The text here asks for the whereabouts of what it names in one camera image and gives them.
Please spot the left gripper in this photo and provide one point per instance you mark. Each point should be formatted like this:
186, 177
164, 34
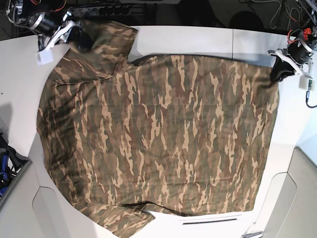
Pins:
296, 59

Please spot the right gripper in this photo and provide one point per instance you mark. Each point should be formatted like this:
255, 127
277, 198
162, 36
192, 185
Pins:
55, 28

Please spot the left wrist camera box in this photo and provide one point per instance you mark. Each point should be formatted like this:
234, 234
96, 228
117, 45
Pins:
307, 84

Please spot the camouflage T-shirt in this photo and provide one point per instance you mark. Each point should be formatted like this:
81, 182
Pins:
179, 134

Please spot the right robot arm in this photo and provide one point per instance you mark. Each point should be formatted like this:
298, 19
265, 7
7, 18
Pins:
21, 12

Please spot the metal clip at edge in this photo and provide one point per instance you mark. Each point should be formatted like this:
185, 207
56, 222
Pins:
249, 233

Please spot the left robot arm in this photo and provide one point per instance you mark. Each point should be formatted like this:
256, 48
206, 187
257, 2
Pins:
307, 25

